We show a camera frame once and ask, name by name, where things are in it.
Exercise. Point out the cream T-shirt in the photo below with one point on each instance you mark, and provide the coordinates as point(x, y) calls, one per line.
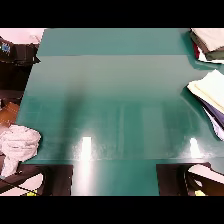
point(210, 88)

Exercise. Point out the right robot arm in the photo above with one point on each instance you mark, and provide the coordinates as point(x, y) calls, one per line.
point(200, 181)

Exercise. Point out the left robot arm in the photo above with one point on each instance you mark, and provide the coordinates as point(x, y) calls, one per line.
point(20, 51)

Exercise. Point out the white garment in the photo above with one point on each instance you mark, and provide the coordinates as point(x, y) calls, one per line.
point(205, 57)
point(18, 143)
point(218, 130)

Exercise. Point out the red garment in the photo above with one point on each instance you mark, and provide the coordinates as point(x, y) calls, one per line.
point(196, 50)

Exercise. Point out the beige garment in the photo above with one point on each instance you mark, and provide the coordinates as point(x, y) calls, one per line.
point(211, 36)

